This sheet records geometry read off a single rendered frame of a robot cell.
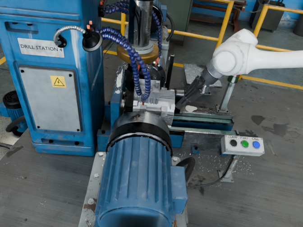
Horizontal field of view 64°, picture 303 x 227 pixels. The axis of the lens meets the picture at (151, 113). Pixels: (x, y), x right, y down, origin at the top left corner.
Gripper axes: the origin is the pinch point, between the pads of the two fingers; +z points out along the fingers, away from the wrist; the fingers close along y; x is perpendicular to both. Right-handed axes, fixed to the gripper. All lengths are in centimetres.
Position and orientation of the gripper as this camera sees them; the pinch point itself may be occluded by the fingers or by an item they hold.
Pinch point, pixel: (181, 102)
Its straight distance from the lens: 116.1
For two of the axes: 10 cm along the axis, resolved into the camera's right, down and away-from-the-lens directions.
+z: -5.8, 6.1, 5.4
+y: -0.1, 6.5, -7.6
